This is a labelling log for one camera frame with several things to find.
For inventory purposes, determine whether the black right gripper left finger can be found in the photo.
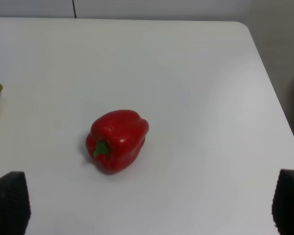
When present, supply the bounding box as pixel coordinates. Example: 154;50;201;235
0;171;31;235

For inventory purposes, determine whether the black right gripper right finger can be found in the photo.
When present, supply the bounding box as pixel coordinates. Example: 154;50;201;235
271;169;294;235

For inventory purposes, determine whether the red bell pepper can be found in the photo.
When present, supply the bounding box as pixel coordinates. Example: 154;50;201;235
85;110;149;174

